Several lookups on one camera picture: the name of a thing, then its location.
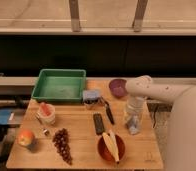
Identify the right metal window post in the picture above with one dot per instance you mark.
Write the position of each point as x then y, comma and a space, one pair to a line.
139, 15

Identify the clear cup with orange item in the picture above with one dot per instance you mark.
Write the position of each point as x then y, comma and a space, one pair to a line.
47, 113

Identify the metal window post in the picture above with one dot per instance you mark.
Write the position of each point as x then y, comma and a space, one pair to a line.
74, 14
139, 15

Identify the left metal window post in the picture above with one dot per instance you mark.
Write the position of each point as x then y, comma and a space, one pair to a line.
74, 14

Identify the yellow corn cob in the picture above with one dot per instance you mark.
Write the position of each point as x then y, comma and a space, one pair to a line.
111, 144

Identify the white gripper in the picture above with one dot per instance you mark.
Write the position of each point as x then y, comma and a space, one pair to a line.
133, 111

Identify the light blue towel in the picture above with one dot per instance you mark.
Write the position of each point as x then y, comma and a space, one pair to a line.
133, 125

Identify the black remote control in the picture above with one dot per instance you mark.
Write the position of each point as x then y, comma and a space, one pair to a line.
98, 122

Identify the bunch of dark grapes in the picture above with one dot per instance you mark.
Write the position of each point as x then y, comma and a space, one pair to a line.
61, 142

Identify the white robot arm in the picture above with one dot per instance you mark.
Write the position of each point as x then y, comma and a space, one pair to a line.
181, 138

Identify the black handled knife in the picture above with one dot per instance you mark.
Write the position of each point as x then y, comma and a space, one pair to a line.
109, 113

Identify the small metal object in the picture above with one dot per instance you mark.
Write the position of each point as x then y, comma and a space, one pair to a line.
46, 132

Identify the purple bowl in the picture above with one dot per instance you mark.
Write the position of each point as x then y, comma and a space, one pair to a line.
117, 88

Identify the red yellow apple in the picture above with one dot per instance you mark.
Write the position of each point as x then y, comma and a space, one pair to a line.
26, 138

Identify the green plastic tray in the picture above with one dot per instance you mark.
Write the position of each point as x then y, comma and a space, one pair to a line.
60, 85

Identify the red bowl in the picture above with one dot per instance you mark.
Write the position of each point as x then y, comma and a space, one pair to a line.
104, 152

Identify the blue object at left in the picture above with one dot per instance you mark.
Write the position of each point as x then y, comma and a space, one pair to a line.
9, 116

